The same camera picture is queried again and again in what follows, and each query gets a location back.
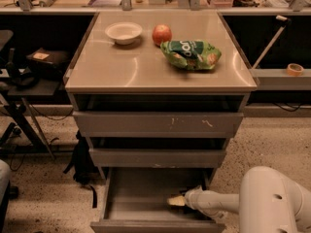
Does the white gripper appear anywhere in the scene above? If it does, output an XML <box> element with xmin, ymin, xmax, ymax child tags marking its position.
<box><xmin>167</xmin><ymin>186</ymin><xmax>203</xmax><ymax>210</ymax></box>

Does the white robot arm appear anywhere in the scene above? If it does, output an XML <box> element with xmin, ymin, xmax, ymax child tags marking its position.
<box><xmin>167</xmin><ymin>166</ymin><xmax>311</xmax><ymax>233</ymax></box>

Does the grey open bottom drawer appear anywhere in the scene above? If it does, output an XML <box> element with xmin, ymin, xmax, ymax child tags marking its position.
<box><xmin>90</xmin><ymin>168</ymin><xmax>225</xmax><ymax>233</ymax></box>

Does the grey middle drawer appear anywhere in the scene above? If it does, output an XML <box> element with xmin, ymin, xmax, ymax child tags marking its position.
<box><xmin>89</xmin><ymin>149</ymin><xmax>225</xmax><ymax>168</ymax></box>

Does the grey drawer cabinet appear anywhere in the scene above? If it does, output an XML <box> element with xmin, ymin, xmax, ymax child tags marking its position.
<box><xmin>65</xmin><ymin>10</ymin><xmax>257</xmax><ymax>181</ymax></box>

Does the grey top drawer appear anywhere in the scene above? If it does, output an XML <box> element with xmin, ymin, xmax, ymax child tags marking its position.
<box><xmin>73</xmin><ymin>112</ymin><xmax>243</xmax><ymax>138</ymax></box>

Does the black backpack on floor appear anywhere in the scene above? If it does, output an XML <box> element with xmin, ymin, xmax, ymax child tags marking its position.
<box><xmin>63</xmin><ymin>131</ymin><xmax>98</xmax><ymax>209</ymax></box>

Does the green chip bag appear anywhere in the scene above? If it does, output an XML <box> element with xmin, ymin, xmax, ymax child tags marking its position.
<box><xmin>160</xmin><ymin>41</ymin><xmax>222</xmax><ymax>71</ymax></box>

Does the red apple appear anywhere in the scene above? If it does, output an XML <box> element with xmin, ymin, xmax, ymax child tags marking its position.
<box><xmin>152</xmin><ymin>24</ymin><xmax>172</xmax><ymax>46</ymax></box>

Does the orange tape roll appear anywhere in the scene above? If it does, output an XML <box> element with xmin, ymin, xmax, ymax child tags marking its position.
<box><xmin>287</xmin><ymin>63</ymin><xmax>304</xmax><ymax>77</ymax></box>

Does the white bowl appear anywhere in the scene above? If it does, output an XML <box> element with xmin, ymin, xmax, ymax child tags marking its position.
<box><xmin>105</xmin><ymin>22</ymin><xmax>143</xmax><ymax>46</ymax></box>

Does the black box with label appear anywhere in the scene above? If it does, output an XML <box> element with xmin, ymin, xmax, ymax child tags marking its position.
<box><xmin>26</xmin><ymin>48</ymin><xmax>70</xmax><ymax>70</ymax></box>

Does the black side table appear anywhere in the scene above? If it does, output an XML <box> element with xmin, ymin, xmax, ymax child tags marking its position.
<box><xmin>1</xmin><ymin>70</ymin><xmax>62</xmax><ymax>158</ymax></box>

